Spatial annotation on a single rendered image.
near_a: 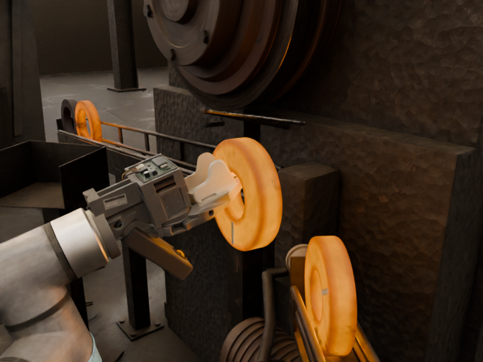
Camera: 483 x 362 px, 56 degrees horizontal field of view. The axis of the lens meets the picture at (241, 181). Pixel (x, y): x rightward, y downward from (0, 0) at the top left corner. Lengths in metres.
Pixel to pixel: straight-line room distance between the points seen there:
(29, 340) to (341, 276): 0.36
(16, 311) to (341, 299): 0.36
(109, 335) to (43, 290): 1.23
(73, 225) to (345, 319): 0.33
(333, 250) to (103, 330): 1.32
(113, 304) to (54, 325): 1.37
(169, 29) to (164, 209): 0.49
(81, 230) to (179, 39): 0.50
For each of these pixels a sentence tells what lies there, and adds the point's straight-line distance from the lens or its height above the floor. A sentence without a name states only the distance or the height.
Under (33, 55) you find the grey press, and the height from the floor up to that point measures 0.83.
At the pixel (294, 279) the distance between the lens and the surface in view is 0.71.
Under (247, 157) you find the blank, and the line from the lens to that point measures 0.58.
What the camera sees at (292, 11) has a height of 1.07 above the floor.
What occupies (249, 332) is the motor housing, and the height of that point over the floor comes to 0.53.
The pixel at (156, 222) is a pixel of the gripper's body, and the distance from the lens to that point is 0.56.
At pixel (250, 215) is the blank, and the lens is 0.59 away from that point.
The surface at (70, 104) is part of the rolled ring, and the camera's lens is 1.94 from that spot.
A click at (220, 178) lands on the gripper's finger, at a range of 0.59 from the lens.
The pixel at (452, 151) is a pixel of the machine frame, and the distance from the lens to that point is 0.75.
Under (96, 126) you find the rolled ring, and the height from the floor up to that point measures 0.70.
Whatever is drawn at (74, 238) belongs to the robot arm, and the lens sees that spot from 0.55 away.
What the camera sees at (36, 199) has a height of 0.60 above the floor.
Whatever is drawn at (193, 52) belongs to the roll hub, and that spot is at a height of 1.00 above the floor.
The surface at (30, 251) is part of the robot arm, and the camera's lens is 0.55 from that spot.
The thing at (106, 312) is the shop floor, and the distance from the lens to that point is 1.90.
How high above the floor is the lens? 1.05
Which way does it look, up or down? 19 degrees down
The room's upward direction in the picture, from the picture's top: straight up
